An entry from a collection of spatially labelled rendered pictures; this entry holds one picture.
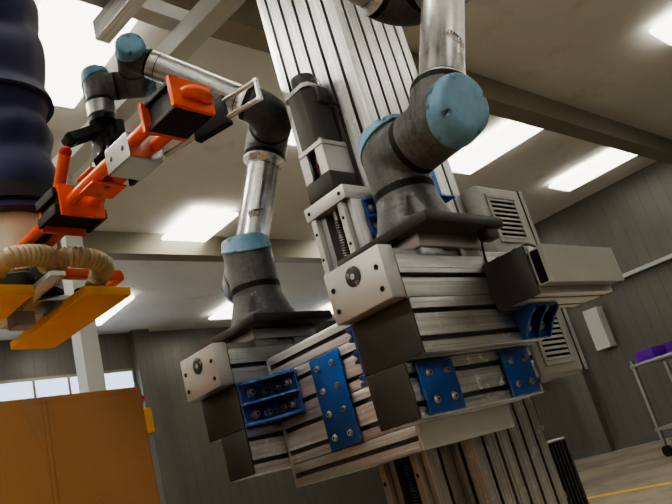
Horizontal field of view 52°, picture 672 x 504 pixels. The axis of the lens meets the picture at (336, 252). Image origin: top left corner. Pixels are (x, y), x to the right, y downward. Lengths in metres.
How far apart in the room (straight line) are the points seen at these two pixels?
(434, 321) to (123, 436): 0.66
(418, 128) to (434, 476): 0.65
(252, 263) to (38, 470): 0.61
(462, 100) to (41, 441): 0.94
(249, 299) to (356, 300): 0.50
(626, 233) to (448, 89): 10.91
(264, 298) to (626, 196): 10.75
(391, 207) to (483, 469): 0.53
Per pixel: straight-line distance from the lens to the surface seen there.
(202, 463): 12.66
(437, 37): 1.35
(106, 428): 1.43
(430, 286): 1.14
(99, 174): 1.21
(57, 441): 1.39
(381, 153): 1.28
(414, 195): 1.25
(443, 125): 1.19
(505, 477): 1.46
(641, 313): 11.95
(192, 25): 4.01
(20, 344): 1.63
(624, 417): 12.26
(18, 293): 1.33
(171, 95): 1.03
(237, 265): 1.61
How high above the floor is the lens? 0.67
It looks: 18 degrees up
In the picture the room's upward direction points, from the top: 16 degrees counter-clockwise
